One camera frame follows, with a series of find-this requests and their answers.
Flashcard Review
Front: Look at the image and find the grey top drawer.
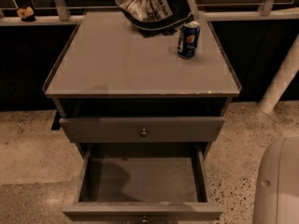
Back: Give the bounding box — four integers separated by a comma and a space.
60, 117, 224, 144

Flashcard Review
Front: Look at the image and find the grey open middle drawer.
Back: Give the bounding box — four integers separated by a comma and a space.
63, 148, 223, 224

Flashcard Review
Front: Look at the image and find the grey wooden drawer cabinet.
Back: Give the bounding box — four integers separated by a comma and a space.
42, 10, 242, 161

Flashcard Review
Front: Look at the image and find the blue chip bag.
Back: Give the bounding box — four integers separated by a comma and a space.
115, 0, 193, 36

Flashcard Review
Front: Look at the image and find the yellow and black object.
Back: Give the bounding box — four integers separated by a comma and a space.
17, 7, 36, 21

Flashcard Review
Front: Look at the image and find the blue pepsi can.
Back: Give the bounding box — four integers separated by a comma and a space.
178, 21, 200, 59

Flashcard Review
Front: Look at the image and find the metal window railing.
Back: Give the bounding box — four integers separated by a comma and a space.
0, 0, 299, 26

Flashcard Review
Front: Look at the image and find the round metal drawer knob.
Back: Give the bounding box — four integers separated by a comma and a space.
140, 129, 148, 137

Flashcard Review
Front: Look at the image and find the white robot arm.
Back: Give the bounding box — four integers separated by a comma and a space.
178, 0, 299, 224

